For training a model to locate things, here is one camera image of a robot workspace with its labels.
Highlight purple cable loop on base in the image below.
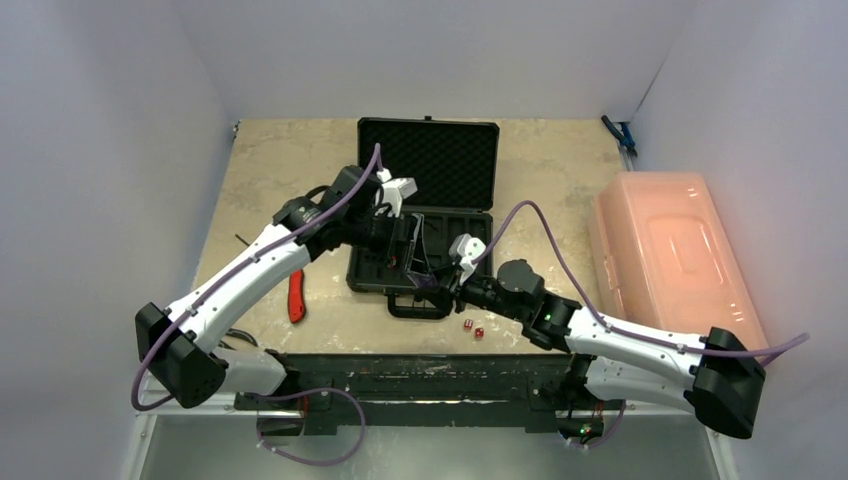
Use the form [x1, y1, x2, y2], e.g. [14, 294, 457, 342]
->
[256, 386, 368, 466]

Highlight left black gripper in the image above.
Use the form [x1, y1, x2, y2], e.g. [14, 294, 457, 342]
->
[344, 208, 430, 276]

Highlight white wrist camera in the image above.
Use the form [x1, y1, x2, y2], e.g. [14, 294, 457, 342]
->
[375, 169, 418, 217]
[448, 233, 486, 285]

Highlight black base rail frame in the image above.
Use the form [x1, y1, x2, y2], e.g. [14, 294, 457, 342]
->
[190, 354, 623, 438]

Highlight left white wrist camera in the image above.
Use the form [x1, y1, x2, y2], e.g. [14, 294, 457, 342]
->
[375, 169, 418, 217]

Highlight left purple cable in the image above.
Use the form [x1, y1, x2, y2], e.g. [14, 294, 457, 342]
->
[130, 142, 384, 413]

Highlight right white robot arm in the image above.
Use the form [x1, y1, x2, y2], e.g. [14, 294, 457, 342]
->
[436, 260, 766, 439]

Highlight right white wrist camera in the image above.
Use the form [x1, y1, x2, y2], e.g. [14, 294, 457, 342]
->
[448, 233, 486, 285]

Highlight black poker set case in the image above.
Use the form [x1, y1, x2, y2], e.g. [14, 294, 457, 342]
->
[346, 117, 500, 320]

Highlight red black folding knife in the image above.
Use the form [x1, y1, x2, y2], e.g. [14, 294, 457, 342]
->
[287, 269, 307, 324]

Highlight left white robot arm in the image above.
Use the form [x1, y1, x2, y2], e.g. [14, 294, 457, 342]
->
[135, 166, 417, 409]

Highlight pink translucent plastic bin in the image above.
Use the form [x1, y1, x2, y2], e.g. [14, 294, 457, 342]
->
[588, 172, 768, 350]

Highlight blue handled pliers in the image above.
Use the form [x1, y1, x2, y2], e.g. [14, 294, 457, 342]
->
[600, 115, 638, 158]

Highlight purple poker chip stack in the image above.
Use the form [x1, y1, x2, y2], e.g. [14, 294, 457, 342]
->
[407, 272, 439, 289]

